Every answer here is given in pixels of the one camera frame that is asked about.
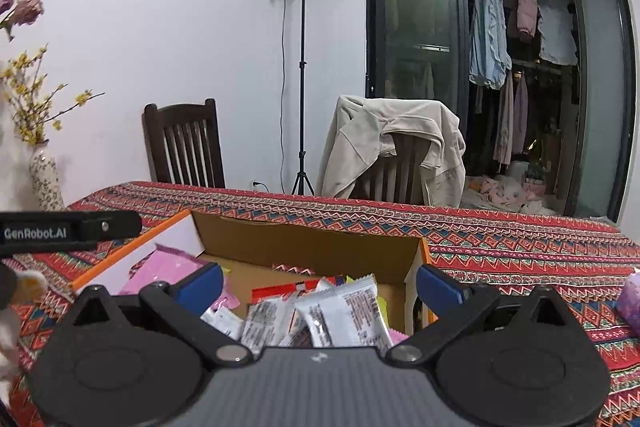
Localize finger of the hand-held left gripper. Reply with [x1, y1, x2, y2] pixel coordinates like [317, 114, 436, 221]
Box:
[97, 210, 144, 244]

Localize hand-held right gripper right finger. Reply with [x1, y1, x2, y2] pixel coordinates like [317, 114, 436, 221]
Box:
[386, 263, 577, 365]

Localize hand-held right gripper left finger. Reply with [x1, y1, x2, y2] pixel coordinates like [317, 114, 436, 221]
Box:
[60, 262, 254, 368]

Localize small white snack packet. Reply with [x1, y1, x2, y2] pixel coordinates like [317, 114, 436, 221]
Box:
[200, 307, 246, 341]

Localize silver white snack packet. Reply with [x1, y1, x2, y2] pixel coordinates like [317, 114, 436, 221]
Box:
[295, 274, 394, 348]

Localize orange cardboard box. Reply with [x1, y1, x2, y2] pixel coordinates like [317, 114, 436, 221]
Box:
[72, 208, 434, 339]

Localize small floral ceramic vase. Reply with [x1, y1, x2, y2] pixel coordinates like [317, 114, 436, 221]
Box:
[29, 144, 66, 212]

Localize dark wooden chair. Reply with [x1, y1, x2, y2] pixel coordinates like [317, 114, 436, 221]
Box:
[142, 99, 226, 188]
[360, 132, 427, 204]

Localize pile of clothes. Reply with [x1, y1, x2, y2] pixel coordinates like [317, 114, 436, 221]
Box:
[467, 174, 556, 214]

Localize yellow flower branches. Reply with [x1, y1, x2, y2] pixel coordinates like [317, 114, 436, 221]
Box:
[0, 44, 106, 148]

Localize beige jacket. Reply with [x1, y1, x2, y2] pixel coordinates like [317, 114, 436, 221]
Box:
[316, 95, 467, 208]

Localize beige hanging garment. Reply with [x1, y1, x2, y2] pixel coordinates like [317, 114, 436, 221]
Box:
[492, 72, 516, 165]

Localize purple tissue pack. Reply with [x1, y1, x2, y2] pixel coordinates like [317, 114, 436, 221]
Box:
[616, 267, 640, 333]

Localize lilac hanging garment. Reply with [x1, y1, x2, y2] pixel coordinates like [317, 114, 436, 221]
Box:
[512, 77, 530, 155]

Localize dried pink roses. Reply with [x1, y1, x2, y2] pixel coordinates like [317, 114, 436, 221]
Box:
[0, 0, 45, 42]

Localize light blue hanging shirt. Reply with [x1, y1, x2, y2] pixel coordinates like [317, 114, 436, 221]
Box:
[469, 0, 513, 90]

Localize dark sliding glass door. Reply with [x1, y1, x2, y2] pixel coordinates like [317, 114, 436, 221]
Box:
[365, 0, 636, 223]

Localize white hanging shirt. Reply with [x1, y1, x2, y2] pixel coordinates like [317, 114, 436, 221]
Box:
[537, 0, 579, 66]

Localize pink hanging jacket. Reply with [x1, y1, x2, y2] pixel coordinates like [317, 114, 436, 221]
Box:
[516, 0, 539, 44]

